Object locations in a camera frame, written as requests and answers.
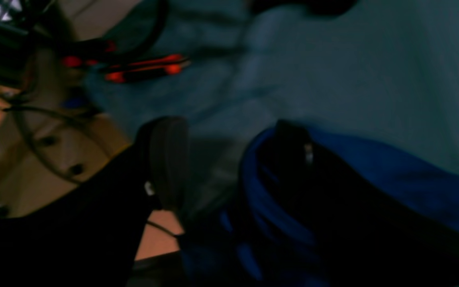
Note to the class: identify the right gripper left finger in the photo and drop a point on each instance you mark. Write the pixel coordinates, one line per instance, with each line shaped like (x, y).
(90, 236)

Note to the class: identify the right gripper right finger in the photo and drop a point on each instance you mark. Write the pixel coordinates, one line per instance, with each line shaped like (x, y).
(364, 236)

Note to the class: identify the orange black utility clamp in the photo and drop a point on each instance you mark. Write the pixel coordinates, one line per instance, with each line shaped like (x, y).
(146, 69)

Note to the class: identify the light blue table cloth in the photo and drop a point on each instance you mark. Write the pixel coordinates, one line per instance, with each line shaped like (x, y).
(386, 70)

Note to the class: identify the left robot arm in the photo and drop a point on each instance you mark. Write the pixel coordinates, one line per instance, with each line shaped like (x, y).
(18, 19)

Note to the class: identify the dark blue t-shirt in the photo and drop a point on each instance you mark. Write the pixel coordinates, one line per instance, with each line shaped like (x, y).
(253, 241)

